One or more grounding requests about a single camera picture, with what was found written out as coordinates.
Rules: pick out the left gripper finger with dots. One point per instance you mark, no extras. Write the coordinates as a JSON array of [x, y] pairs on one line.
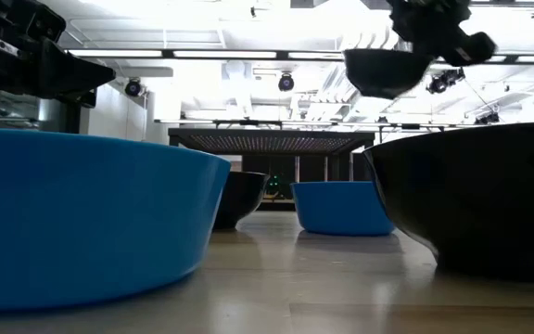
[[86, 98], [77, 76]]

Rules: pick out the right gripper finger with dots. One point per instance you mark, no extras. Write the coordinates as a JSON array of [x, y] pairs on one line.
[[406, 21]]

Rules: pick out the floral mini bowl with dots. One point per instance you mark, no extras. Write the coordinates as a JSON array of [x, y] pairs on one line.
[[480, 199], [244, 197], [378, 74]]

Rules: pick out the blue plastic mini bowl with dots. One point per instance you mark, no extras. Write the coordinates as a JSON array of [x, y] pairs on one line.
[[86, 218], [336, 209]]

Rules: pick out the black ceiling spotlight cluster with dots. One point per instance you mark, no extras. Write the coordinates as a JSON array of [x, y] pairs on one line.
[[445, 80], [487, 118]]

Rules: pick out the overhead LED light bar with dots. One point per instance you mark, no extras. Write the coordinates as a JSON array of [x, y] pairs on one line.
[[225, 54]]

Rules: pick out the grey perforated metal shelf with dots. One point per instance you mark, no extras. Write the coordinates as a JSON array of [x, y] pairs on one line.
[[271, 141]]

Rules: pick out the dark cabinet with green lights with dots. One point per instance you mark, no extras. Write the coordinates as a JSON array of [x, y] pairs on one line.
[[281, 169]]

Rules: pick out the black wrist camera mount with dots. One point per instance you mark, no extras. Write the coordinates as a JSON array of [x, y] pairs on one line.
[[26, 18]]

